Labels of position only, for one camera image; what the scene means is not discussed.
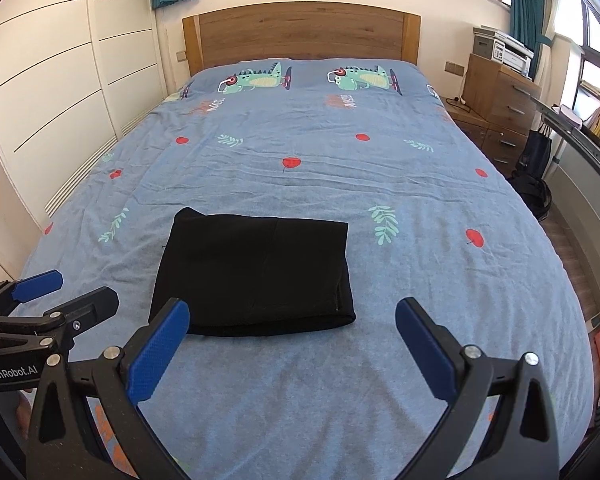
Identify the black backpack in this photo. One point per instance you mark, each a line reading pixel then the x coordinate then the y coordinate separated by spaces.
pixel 532 195

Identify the wooden nightstand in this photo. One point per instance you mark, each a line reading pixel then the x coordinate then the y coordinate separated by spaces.
pixel 467 117

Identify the wall switch plate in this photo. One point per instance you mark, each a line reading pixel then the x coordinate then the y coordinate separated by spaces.
pixel 181 54
pixel 454 67

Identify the person's left hand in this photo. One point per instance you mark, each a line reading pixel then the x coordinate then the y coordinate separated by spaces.
pixel 22 412

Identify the wooden dresser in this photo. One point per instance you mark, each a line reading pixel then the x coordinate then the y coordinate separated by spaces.
pixel 505 105

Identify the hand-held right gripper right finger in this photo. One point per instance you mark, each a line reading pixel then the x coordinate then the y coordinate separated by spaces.
pixel 425 350

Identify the grey window ledge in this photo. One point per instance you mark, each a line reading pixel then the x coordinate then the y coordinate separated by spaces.
pixel 590 152

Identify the white printer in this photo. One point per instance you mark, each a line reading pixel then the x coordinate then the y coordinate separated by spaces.
pixel 510 55

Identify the white wardrobe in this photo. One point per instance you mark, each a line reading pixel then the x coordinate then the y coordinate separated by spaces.
pixel 55 85

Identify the wooden headboard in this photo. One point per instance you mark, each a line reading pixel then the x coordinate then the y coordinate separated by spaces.
pixel 300 35

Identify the black pants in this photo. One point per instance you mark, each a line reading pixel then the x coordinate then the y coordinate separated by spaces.
pixel 260 270

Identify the pale flat book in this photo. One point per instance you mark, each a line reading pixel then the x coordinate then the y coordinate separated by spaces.
pixel 567 116

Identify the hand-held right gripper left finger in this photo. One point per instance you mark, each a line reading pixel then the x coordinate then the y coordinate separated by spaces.
pixel 157 355

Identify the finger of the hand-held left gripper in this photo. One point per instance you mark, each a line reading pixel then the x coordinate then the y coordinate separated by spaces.
pixel 87 307
pixel 37 285

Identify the blue printed bedsheet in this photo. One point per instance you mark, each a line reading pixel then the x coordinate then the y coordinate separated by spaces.
pixel 305 185

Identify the black bag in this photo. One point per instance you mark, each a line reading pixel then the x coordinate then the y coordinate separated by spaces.
pixel 535 152

